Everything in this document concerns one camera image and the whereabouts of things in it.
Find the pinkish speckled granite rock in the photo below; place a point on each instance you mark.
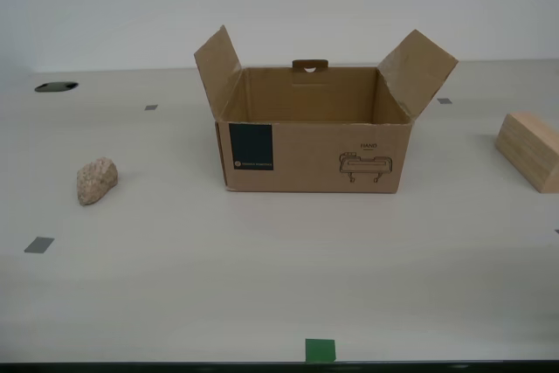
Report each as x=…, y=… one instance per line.
x=97, y=181

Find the green tape square marker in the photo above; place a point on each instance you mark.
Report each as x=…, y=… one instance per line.
x=320, y=350

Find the light wooden block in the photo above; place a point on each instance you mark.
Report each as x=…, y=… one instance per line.
x=530, y=154

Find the brown cardboard box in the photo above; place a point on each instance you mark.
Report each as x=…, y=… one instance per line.
x=314, y=159

